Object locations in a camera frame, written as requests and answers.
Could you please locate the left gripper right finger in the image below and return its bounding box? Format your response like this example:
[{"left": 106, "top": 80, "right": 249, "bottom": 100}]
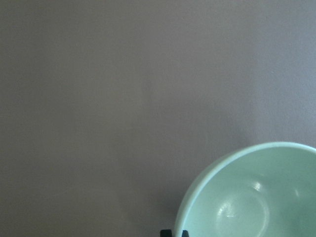
[{"left": 181, "top": 230, "right": 189, "bottom": 237}]

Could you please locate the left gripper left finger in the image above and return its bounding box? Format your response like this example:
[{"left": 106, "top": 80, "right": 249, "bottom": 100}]
[{"left": 159, "top": 229, "right": 172, "bottom": 237}]

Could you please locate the light green bowl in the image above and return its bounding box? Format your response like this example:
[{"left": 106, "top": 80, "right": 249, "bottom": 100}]
[{"left": 173, "top": 142, "right": 316, "bottom": 237}]

